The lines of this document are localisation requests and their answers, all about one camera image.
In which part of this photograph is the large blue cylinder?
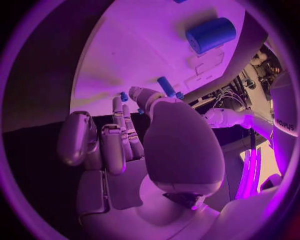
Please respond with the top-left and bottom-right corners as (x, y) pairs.
(185, 17), (237, 55)

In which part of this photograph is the white task board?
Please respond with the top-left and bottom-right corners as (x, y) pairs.
(69, 0), (248, 114)

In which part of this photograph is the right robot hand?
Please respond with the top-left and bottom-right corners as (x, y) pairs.
(56, 86), (227, 240)

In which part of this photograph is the thin long blue cylinder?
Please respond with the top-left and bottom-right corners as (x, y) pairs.
(156, 76), (177, 98)

